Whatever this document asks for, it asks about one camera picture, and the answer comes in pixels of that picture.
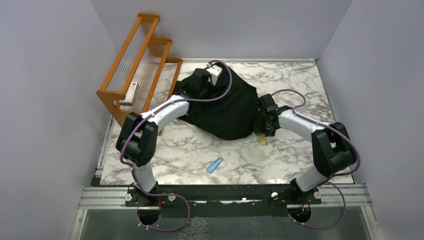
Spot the peach yellow highlighter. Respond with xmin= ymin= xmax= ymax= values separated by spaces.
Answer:
xmin=258 ymin=134 xmax=267 ymax=146

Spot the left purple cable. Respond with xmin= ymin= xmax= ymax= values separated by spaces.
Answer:
xmin=119 ymin=59 xmax=233 ymax=233

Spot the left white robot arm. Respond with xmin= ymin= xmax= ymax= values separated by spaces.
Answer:
xmin=116 ymin=66 xmax=223 ymax=206

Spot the small white red box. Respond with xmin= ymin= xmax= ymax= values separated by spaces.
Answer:
xmin=119 ymin=81 xmax=139 ymax=107

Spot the blue glue stick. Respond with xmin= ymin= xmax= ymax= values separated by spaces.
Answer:
xmin=206 ymin=157 xmax=223 ymax=174

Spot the black backpack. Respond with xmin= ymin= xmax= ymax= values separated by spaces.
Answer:
xmin=173 ymin=62 xmax=258 ymax=140

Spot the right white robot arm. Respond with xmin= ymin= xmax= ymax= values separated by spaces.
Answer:
xmin=254 ymin=94 xmax=358 ymax=204

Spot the orange wooden rack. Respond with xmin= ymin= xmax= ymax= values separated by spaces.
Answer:
xmin=96 ymin=12 xmax=183 ymax=126

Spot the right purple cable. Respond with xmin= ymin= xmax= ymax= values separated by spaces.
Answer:
xmin=271 ymin=88 xmax=362 ymax=230

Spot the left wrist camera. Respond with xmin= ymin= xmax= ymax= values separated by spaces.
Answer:
xmin=205 ymin=63 xmax=223 ymax=86

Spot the purple cable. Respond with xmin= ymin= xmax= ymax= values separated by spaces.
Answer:
xmin=119 ymin=59 xmax=233 ymax=233
xmin=271 ymin=88 xmax=362 ymax=230

